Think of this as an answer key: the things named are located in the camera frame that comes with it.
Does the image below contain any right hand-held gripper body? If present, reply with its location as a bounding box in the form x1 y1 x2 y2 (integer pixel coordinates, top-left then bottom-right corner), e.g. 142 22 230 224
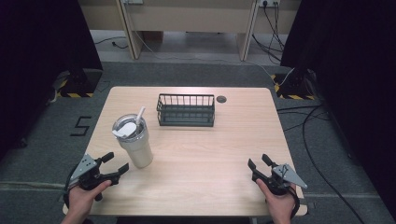
251 163 309 197

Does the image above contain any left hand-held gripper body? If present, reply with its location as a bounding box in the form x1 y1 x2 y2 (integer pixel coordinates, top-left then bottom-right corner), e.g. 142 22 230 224
68 152 122 202

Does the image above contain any cream tumbler with clear lid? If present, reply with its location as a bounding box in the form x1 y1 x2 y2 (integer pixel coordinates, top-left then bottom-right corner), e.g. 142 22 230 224
111 113 154 170

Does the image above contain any person's right hand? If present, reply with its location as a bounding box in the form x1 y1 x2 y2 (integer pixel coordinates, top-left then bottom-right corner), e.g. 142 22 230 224
255 178 297 224

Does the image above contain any person's left hand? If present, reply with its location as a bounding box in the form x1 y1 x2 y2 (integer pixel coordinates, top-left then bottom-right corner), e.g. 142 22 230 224
61 179 113 224

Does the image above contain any stand base with hazard tape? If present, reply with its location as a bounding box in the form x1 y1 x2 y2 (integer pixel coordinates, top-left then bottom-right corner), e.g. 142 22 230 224
52 68 105 99
270 68 318 101

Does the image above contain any black curtain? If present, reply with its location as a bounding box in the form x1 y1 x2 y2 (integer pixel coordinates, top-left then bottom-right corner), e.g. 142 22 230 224
0 0 104 162
279 0 396 216

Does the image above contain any beige desk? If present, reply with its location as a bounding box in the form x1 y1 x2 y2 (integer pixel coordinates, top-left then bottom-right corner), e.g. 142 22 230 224
78 0 303 62

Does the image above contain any long black floor cable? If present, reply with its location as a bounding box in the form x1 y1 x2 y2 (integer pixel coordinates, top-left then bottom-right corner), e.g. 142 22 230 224
276 104 366 224

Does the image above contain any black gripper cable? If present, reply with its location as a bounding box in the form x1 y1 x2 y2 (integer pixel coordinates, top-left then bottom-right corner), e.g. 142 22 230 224
288 184 302 220
63 166 78 209

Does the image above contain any dark green wire basket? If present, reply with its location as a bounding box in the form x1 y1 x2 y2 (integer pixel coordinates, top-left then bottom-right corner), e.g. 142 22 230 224
156 93 217 128

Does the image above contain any thin black floor cable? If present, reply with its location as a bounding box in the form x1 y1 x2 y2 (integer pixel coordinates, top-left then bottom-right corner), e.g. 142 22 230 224
93 35 129 50

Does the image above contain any bundle of black hanging cables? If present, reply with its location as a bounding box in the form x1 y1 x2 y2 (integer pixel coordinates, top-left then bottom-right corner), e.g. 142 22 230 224
251 3 286 63

